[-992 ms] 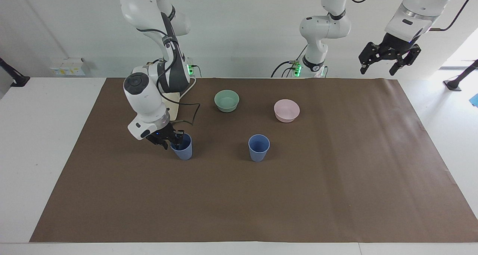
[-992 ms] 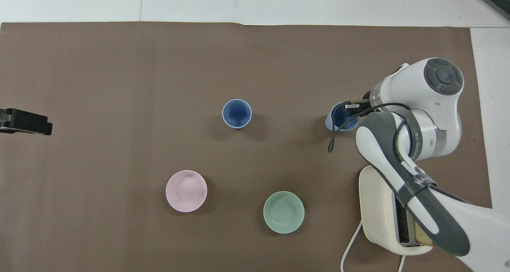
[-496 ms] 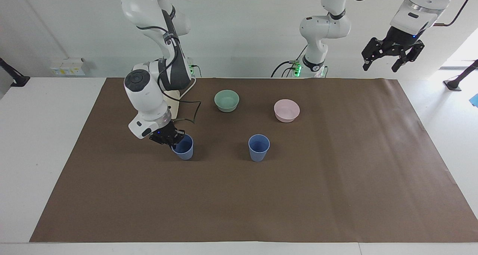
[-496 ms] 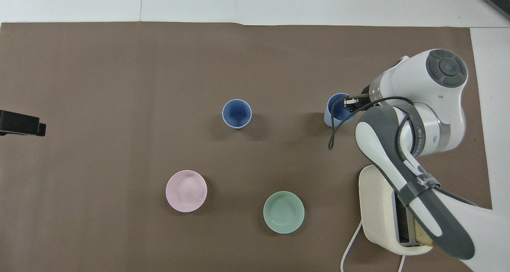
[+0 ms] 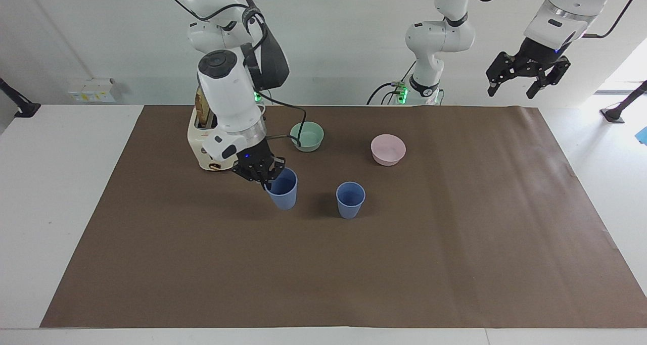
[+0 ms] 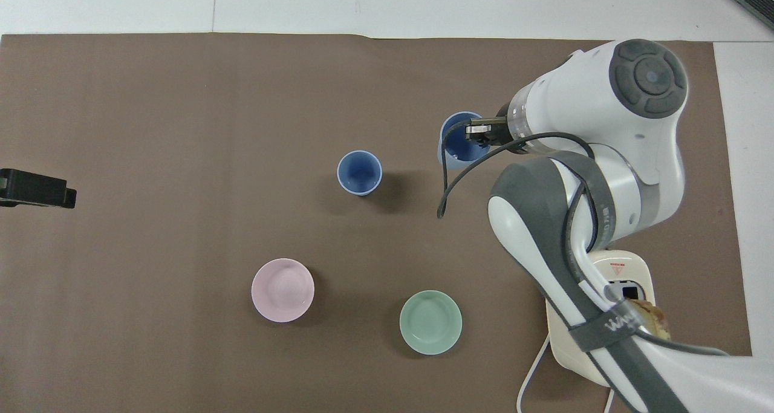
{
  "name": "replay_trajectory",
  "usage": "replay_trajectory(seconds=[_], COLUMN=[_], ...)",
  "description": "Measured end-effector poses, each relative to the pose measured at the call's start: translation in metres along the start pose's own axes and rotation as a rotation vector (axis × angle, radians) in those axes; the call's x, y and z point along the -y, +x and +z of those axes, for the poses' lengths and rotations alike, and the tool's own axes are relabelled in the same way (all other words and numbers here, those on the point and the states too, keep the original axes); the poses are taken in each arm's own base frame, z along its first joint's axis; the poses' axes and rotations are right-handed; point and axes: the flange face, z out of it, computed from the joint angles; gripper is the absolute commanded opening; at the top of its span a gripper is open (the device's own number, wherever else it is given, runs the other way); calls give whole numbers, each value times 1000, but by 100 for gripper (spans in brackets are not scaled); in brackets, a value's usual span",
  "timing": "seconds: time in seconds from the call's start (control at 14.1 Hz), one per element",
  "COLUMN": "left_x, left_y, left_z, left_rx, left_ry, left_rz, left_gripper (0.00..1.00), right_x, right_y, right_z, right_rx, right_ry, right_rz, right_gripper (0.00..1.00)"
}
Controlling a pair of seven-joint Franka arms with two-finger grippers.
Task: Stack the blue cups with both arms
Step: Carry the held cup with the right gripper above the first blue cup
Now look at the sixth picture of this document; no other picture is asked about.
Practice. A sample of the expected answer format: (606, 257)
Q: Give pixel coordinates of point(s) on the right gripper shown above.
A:
(503, 136)

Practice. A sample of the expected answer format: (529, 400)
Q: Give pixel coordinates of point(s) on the blue cup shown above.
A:
(455, 150)
(359, 172)

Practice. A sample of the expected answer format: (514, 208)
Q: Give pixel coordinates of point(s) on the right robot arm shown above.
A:
(604, 98)

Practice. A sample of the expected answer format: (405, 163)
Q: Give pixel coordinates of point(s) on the green bowl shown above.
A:
(430, 322)

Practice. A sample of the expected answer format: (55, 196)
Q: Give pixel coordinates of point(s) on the white box device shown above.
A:
(565, 347)

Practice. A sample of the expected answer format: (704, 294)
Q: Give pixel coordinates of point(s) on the pink bowl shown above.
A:
(282, 290)

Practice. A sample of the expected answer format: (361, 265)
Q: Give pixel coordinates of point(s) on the black stand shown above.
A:
(33, 188)

